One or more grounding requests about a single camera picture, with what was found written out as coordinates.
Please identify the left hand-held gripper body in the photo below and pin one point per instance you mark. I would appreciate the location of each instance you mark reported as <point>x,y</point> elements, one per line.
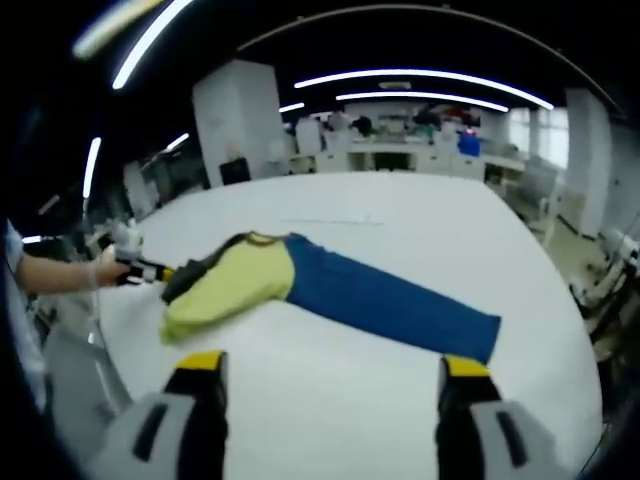
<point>127,242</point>

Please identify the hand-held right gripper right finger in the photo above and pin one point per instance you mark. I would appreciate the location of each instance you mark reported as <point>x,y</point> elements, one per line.
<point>480,430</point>

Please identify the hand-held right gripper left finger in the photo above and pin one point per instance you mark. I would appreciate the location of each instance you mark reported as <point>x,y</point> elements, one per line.
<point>170,430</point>

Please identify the yellow blue grey garment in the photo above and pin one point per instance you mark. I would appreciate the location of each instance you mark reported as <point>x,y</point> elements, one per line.
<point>350,295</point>

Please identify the person's left hand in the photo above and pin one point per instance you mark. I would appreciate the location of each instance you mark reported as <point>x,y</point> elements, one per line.
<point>111,274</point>

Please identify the grey chair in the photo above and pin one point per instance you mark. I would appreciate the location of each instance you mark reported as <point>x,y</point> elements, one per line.
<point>85,360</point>

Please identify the black cabinet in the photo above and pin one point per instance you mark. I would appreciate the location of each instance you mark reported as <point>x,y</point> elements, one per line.
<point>234,172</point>

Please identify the wide white square column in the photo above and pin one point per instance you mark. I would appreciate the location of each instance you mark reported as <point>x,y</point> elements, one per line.
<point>235,120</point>

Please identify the long overhead light strip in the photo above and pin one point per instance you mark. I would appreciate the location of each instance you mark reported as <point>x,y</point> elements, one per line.
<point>150,37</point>

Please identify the long white workbench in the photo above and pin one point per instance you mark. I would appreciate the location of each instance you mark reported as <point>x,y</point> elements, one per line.
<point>400,150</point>

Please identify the blue storage bin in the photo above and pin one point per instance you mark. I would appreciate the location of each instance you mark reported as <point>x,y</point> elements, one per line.
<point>469,145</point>

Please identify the narrow white square column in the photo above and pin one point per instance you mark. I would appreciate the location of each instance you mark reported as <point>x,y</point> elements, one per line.
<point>589,160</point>

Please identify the ceiling air vent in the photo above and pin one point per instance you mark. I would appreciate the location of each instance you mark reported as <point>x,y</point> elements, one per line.
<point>394,85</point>

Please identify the short curved ceiling light strip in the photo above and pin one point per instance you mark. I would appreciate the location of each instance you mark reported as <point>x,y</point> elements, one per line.
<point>415,94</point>

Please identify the white equipment frame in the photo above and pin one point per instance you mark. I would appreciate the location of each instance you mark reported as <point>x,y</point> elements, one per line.
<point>612,270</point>

